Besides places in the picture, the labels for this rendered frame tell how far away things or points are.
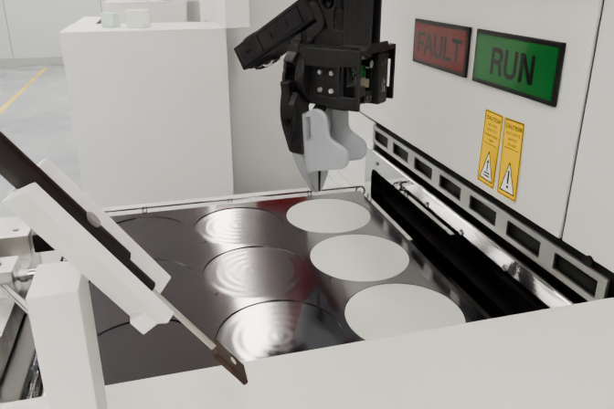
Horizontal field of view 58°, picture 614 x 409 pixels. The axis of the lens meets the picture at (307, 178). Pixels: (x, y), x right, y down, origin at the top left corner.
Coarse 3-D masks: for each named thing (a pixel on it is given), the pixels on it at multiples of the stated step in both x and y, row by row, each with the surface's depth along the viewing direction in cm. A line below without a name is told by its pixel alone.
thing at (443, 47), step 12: (420, 24) 62; (420, 36) 62; (432, 36) 59; (444, 36) 57; (456, 36) 55; (420, 48) 62; (432, 48) 60; (444, 48) 57; (456, 48) 55; (432, 60) 60; (444, 60) 57; (456, 60) 55
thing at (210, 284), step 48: (144, 240) 60; (192, 240) 60; (240, 240) 60; (288, 240) 60; (96, 288) 51; (192, 288) 51; (240, 288) 51; (288, 288) 51; (336, 288) 51; (432, 288) 51; (144, 336) 44; (192, 336) 44; (240, 336) 44; (288, 336) 44; (336, 336) 44
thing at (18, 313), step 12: (24, 264) 59; (36, 264) 62; (24, 288) 56; (0, 300) 53; (12, 300) 53; (0, 312) 51; (12, 312) 51; (24, 312) 55; (0, 324) 49; (12, 324) 51; (0, 336) 48; (12, 336) 51; (0, 348) 47; (0, 360) 47; (0, 372) 46
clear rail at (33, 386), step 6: (60, 258) 57; (36, 354) 42; (36, 360) 41; (30, 366) 41; (30, 372) 40; (36, 372) 40; (30, 378) 39; (36, 378) 39; (24, 384) 39; (30, 384) 39; (36, 384) 39; (42, 384) 39; (24, 390) 38; (30, 390) 38; (36, 390) 38; (42, 390) 39; (24, 396) 38; (30, 396) 38; (36, 396) 38
